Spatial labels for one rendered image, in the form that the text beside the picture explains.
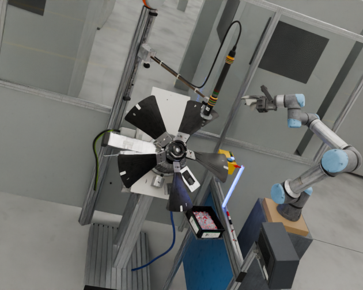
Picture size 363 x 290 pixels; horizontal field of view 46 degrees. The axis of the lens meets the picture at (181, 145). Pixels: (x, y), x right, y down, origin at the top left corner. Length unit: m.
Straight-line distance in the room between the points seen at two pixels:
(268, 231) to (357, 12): 3.39
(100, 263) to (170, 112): 1.23
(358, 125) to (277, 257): 4.36
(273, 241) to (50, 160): 1.95
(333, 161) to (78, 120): 1.83
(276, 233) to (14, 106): 2.03
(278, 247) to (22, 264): 1.84
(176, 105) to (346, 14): 2.74
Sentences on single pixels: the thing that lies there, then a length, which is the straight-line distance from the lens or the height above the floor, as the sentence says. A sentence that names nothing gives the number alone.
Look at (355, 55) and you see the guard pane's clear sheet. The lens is 3.43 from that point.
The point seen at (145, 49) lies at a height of 1.57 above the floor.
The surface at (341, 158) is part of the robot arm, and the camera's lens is 2.27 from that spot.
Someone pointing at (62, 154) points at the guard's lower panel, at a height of 0.52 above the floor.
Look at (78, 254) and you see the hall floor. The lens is 3.38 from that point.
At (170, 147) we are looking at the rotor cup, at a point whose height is 1.22.
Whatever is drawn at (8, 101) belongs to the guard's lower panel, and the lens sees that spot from 3.26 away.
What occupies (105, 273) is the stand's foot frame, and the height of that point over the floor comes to 0.07.
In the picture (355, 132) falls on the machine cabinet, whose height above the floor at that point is 0.65.
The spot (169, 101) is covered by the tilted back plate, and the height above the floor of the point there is 1.31.
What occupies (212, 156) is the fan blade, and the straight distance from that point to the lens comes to 2.65.
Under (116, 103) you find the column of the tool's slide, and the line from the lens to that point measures 3.00.
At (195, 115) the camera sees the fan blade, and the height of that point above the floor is 1.37.
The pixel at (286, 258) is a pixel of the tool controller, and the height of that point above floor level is 1.24.
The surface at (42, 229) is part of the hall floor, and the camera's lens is 3.51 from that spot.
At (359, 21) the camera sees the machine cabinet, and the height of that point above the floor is 2.00.
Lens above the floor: 2.39
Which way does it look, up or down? 27 degrees down
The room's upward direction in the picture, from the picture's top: 22 degrees clockwise
